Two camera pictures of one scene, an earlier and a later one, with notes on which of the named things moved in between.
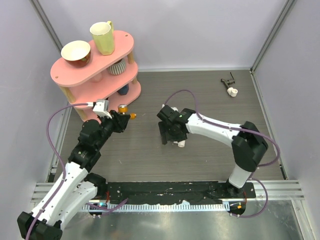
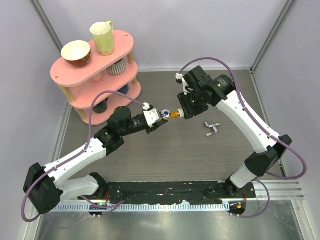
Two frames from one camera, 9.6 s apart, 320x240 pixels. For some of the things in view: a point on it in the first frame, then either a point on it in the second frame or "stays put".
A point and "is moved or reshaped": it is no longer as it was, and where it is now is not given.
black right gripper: (164, 128) to (188, 111)
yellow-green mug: (103, 34) stays put
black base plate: (165, 192) stays put
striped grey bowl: (117, 68) stays put
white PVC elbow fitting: (180, 143) is moved or reshaped
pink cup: (97, 79) stays put
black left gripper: (119, 121) to (155, 126)
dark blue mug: (124, 90) stays put
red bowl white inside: (76, 53) stays put
